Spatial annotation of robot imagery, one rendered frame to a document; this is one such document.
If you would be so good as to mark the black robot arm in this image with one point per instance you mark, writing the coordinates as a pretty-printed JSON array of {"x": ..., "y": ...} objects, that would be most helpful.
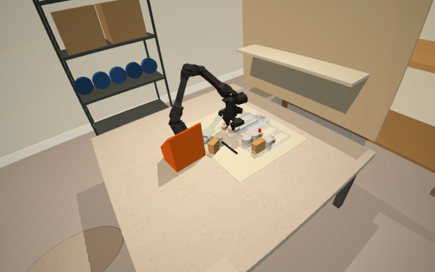
[{"x": 223, "y": 89}]

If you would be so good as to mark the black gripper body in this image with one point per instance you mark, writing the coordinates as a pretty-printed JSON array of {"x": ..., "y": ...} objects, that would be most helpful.
[{"x": 231, "y": 114}]

